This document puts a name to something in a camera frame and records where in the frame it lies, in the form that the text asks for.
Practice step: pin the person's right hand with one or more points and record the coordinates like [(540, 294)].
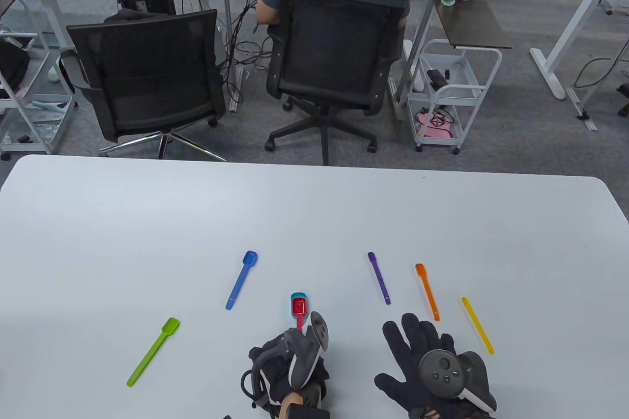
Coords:
[(410, 340)]

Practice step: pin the person's left hand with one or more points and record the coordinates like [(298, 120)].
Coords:
[(275, 365)]

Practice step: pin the orange measuring spoon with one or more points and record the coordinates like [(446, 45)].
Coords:
[(427, 291)]

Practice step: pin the red measuring spoon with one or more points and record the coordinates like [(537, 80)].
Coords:
[(299, 308)]

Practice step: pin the yellow measuring spoon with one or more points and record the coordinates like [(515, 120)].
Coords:
[(476, 323)]

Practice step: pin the purple measuring spoon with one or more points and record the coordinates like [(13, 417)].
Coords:
[(379, 279)]

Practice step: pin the teal measuring spoon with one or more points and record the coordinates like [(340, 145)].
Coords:
[(300, 294)]

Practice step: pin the blue measuring spoon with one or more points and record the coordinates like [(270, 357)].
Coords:
[(249, 257)]

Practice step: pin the green measuring spoon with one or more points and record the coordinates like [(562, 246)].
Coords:
[(169, 326)]

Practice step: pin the person's left forearm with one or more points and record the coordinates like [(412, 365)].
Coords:
[(291, 398)]

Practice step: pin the grey white handheld controller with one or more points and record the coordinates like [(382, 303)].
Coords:
[(307, 355), (440, 370)]

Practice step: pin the pink cloth item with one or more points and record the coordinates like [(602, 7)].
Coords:
[(435, 130)]

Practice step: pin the black handheld device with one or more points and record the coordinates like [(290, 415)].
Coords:
[(436, 79)]

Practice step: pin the black mesh chair chrome base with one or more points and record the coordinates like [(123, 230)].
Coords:
[(147, 60)]

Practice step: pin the black bag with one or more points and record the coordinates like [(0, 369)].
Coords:
[(12, 65)]

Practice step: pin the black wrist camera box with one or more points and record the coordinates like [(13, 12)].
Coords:
[(309, 413)]

